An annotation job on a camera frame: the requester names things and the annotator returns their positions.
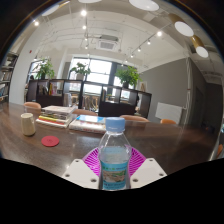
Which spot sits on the white wall panel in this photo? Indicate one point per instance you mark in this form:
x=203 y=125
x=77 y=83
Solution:
x=169 y=112

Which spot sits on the dark low shelf unit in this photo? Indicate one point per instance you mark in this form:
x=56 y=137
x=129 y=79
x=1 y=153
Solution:
x=50 y=99

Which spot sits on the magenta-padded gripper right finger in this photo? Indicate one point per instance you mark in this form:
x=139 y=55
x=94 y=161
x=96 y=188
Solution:
x=148 y=170

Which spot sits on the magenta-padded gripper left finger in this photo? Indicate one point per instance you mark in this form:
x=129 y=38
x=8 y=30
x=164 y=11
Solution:
x=80 y=171

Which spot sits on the orange chairs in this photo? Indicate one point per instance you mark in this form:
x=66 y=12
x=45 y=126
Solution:
x=32 y=105

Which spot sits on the potted green plants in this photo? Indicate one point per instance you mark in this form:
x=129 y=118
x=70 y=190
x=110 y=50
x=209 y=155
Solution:
x=128 y=76

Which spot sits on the ceiling air conditioner unit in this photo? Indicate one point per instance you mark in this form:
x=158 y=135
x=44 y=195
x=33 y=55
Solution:
x=107 y=43

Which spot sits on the ceiling lights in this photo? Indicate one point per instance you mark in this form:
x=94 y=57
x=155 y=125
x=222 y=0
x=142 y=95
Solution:
x=183 y=28

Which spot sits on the cream ceramic cup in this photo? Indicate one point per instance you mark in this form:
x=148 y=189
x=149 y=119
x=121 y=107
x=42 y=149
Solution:
x=28 y=125

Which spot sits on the stack of colourful books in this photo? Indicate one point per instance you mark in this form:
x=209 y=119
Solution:
x=56 y=115

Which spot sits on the clear water bottle blue cap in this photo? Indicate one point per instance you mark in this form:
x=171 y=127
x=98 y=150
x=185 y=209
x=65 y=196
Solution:
x=114 y=156

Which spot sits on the tall wall bookshelf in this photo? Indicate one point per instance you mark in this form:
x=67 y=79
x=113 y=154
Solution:
x=6 y=80

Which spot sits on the person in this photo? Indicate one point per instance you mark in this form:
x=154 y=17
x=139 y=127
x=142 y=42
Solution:
x=31 y=78

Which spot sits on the flat round red coaster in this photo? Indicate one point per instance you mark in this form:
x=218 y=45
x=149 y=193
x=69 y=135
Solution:
x=50 y=141

